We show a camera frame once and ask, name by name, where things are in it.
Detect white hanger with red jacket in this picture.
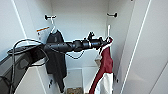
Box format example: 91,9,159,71
94,23,114,63

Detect orange and white label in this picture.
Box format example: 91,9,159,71
35,26,51,43

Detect black wall hook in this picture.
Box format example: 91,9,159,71
106,12,119,19
44,13,58,21

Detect white wardrobe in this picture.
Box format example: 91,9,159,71
13,0,151,94

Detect black garment with grey print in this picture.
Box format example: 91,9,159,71
44,29,69,94

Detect white hanger with black garment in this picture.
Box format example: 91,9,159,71
49,18,60,35

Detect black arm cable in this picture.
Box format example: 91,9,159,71
6,37,86,94

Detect red varsity jacket white sleeves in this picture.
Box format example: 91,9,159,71
87,38,116,94

